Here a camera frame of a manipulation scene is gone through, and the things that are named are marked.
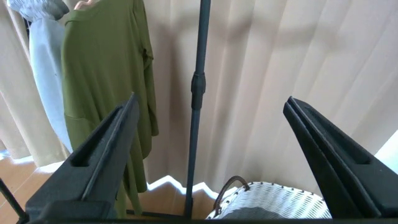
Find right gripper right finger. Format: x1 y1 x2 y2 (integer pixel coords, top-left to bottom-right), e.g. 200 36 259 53
282 95 398 218

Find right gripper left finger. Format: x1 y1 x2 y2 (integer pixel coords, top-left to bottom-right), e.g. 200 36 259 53
25 92 140 220

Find pale grey shorts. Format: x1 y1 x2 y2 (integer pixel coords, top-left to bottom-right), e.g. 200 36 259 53
6 0 74 154

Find green garment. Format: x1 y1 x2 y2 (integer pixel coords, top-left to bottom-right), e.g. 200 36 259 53
61 0 159 218

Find pink clothes hanger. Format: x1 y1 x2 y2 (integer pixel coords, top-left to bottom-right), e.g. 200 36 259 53
73 0 94 11

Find white laundry basket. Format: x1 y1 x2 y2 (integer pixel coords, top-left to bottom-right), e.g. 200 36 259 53
205 175 333 220

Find black clothes rack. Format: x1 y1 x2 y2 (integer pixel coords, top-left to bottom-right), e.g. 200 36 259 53
0 0 212 220

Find beige curtain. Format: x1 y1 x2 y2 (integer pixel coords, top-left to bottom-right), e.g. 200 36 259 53
0 0 398 200

